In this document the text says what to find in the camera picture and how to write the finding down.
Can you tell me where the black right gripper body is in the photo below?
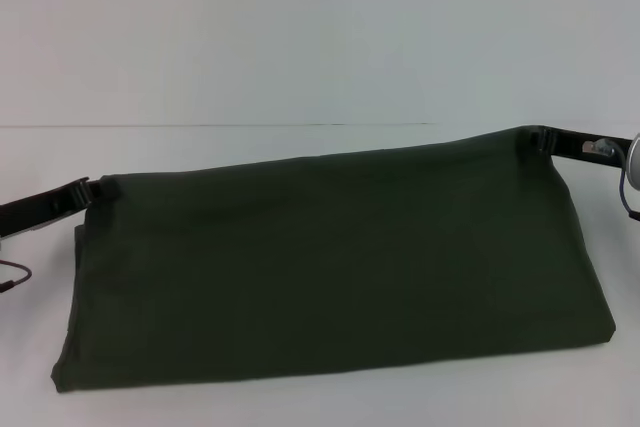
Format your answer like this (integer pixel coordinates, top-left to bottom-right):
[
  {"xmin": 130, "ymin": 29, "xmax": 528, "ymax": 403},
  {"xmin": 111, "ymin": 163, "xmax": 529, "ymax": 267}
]
[{"xmin": 548, "ymin": 124, "xmax": 635, "ymax": 169}]

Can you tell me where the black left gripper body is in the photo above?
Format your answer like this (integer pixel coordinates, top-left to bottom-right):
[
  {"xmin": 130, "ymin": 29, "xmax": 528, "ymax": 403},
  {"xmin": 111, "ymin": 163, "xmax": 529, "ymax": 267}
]
[{"xmin": 0, "ymin": 179, "xmax": 87, "ymax": 242}]

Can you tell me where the dark green t-shirt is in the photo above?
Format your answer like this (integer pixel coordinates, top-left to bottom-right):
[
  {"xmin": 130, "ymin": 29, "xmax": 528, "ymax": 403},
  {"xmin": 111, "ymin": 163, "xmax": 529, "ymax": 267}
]
[{"xmin": 48, "ymin": 125, "xmax": 616, "ymax": 388}]

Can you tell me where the thin black cable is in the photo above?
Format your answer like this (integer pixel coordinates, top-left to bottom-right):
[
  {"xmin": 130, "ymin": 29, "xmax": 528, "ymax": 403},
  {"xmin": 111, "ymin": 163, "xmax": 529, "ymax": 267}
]
[
  {"xmin": 615, "ymin": 144, "xmax": 640, "ymax": 222},
  {"xmin": 0, "ymin": 257, "xmax": 34, "ymax": 294}
]

